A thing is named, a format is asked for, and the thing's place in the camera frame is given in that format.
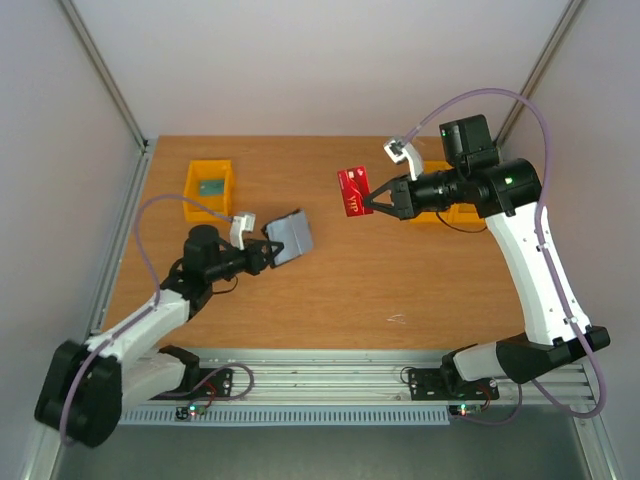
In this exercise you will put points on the yellow bin with red card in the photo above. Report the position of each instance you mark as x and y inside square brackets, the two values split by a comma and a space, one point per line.
[464, 214]

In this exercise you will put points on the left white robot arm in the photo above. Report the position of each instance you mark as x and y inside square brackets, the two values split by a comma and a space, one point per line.
[89, 385]

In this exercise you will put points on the grey slotted cable duct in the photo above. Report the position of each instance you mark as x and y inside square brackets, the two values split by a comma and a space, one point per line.
[276, 416]

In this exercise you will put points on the left yellow bin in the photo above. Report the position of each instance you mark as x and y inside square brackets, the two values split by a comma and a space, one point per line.
[203, 169]

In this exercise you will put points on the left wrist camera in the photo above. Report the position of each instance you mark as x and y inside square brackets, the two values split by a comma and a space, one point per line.
[242, 222]

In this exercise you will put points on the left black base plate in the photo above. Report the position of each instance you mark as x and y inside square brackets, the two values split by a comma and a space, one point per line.
[210, 382]

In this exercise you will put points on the green card in bin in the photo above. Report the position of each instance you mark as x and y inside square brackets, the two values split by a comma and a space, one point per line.
[211, 187]

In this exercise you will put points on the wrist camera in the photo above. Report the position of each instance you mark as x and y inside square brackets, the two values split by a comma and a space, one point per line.
[400, 152]
[242, 222]

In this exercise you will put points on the red VIP card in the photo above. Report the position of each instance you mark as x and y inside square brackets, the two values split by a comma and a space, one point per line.
[354, 187]

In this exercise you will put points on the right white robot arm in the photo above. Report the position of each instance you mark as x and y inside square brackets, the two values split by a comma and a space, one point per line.
[505, 194]

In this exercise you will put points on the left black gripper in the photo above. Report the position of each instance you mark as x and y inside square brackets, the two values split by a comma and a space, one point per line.
[257, 261]

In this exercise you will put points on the black leather card holder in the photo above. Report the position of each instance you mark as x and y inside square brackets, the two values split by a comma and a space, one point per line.
[294, 232]

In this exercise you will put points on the yellow bin with black card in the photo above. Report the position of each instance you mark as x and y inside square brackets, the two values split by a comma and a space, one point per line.
[432, 166]

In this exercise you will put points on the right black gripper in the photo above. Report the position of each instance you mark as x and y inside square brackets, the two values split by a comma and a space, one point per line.
[403, 198]

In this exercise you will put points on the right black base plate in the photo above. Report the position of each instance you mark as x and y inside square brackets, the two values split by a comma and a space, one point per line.
[426, 384]

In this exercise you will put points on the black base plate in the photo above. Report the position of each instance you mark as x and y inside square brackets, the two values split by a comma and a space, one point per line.
[210, 382]
[426, 384]

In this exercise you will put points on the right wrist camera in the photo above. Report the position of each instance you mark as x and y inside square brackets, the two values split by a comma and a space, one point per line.
[400, 152]

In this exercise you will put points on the aluminium rail frame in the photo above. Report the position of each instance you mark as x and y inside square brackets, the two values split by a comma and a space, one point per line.
[361, 377]

